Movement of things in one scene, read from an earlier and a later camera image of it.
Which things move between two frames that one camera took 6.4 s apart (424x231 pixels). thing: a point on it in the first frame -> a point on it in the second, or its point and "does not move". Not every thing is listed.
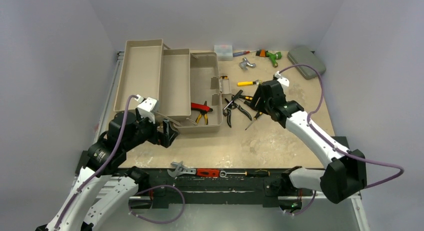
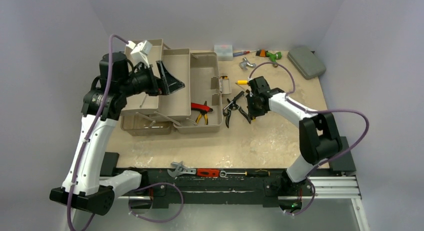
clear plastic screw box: x=224 y=52 does not move
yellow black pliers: x=200 y=116 does not move
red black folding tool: x=201 y=107 does not move
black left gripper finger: x=169 y=137 -> x=170 y=86
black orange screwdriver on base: x=253 y=174 does not move
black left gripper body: x=146 y=130 -> x=144 y=81
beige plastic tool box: x=185 y=85 does not move
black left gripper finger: x=167 y=128 -> x=164 y=73
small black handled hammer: x=234 y=98 does not move
